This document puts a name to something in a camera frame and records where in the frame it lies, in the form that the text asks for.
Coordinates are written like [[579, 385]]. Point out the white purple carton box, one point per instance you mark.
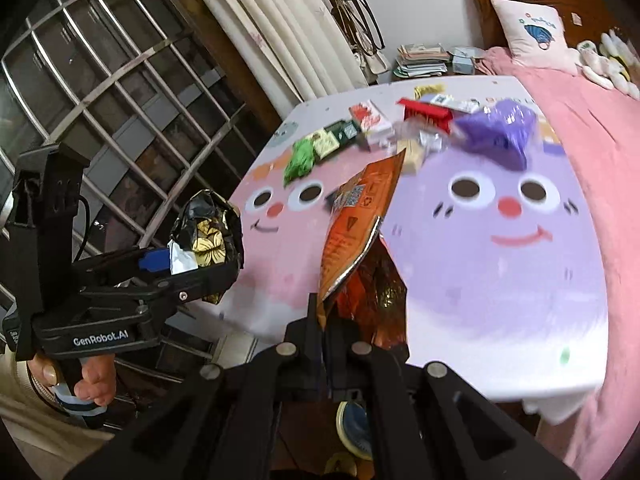
[[458, 106]]

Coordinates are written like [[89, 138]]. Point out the small green tea box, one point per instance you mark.
[[324, 143]]

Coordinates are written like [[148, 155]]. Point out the hanging bag with straps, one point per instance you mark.
[[362, 32]]

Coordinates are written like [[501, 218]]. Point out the yellow wrapper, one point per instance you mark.
[[427, 90]]

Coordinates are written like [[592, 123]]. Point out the cartoon monster tablecloth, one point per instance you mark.
[[504, 272]]

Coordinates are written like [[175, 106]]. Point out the person left hand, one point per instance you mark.
[[97, 382]]

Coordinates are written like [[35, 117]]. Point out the small tan box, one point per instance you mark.
[[414, 155]]

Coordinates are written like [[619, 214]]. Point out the metal window grille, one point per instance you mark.
[[129, 85]]

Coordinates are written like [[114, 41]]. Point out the pink white cushion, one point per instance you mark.
[[535, 35]]

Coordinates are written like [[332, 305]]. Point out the orange gold foil bag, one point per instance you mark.
[[359, 280]]

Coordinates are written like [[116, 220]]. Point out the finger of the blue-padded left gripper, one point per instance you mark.
[[155, 260]]

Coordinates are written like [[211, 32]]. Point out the red cardboard box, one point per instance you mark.
[[434, 115]]

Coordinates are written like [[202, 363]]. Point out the purple plastic bag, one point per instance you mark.
[[500, 132]]

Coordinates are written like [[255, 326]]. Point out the stack of books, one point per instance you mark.
[[421, 61]]

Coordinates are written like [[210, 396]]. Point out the white plush toy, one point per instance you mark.
[[612, 64]]

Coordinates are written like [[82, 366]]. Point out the red white carton box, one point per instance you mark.
[[376, 131]]

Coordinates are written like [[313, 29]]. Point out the cream curtain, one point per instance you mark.
[[294, 48]]

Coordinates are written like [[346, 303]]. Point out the silver foil wrapper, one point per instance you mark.
[[207, 235]]

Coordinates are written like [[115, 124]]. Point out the green wrapper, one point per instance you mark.
[[300, 163]]

